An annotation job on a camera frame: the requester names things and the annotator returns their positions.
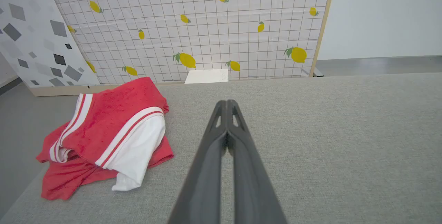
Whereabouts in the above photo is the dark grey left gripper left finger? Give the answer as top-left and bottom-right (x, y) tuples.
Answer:
(168, 100), (228, 224)

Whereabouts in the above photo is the red and white jersey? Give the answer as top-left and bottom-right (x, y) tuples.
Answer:
(36, 76), (174, 201)

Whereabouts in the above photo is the grey terrazzo pattern panel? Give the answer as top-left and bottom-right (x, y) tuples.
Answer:
(0, 0), (121, 97)

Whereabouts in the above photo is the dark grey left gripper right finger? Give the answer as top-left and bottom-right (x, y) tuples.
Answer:
(226, 100), (288, 224)

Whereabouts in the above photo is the lemon print grid panel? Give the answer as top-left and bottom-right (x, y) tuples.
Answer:
(43, 0), (337, 86)

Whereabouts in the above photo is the grey fabric sofa cushion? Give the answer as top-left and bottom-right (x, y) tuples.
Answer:
(0, 73), (442, 224)

